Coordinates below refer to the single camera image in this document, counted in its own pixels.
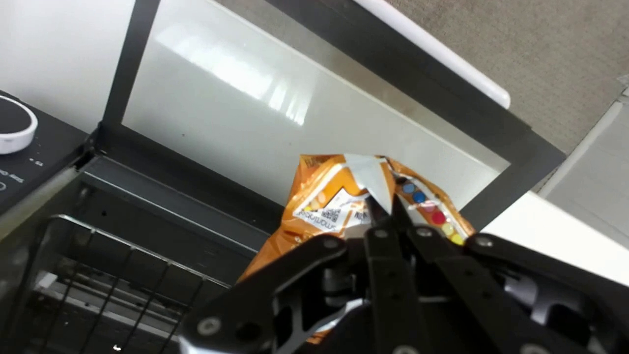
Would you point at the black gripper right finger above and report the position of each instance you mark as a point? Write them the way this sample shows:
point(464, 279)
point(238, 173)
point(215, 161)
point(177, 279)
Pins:
point(498, 295)

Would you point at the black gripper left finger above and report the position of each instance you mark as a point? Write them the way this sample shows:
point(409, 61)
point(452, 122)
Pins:
point(386, 295)

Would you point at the white and orange snack packet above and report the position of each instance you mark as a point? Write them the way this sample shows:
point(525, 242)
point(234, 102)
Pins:
point(327, 189)

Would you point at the glass toaster oven door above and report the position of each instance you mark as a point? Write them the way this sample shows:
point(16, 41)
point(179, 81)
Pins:
point(262, 98)

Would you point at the white-rimmed black timer knob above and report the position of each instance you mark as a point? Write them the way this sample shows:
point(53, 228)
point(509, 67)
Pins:
point(12, 124)

